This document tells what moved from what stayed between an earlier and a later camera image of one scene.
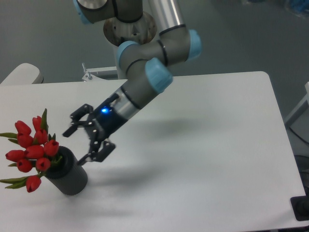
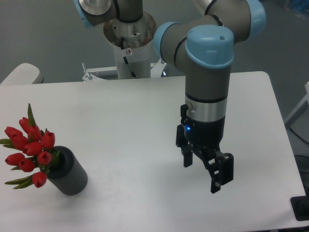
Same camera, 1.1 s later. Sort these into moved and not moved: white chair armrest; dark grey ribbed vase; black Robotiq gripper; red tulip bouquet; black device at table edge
Moved: red tulip bouquet; black Robotiq gripper
Not moved: dark grey ribbed vase; white chair armrest; black device at table edge
